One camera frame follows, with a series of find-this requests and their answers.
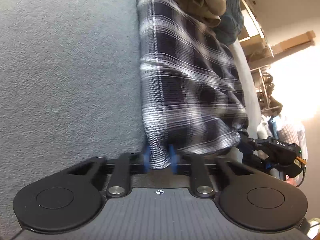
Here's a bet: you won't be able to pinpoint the dark plaid shirt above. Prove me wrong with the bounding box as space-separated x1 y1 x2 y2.
137 0 248 169

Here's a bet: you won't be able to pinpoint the blue denim jeans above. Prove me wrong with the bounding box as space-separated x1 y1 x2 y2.
214 0 244 46

